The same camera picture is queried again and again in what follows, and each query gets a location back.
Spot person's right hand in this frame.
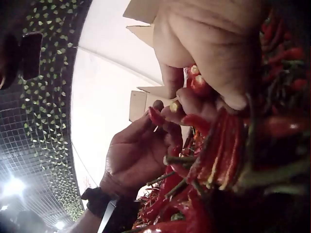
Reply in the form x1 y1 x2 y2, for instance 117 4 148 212
150 0 268 126

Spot person's left hand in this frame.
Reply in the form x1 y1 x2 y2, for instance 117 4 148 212
100 100 185 197

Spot person's left fingers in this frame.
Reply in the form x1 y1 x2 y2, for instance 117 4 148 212
162 107 185 157

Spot person's left thumb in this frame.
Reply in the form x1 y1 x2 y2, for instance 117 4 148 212
131 100 167 137

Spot person's right fingers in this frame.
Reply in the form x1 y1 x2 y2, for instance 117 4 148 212
161 62 249 126

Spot small red chili pepper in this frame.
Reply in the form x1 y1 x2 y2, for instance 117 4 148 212
148 107 167 128

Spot red chili pepper cut end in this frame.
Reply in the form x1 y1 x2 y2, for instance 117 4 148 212
190 75 215 97
185 64 202 85
170 101 212 133

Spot cardboard box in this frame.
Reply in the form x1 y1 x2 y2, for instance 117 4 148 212
130 86 171 122
123 0 159 47

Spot black wrist band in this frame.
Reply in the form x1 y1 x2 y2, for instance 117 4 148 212
81 186 122 219

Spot pile of red chili peppers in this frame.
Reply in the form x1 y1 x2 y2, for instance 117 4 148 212
132 7 311 233

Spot bright ceiling lamp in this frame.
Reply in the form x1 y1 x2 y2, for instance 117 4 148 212
0 170 31 207

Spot wire mesh with green leaves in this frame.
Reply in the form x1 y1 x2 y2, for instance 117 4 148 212
0 0 91 222

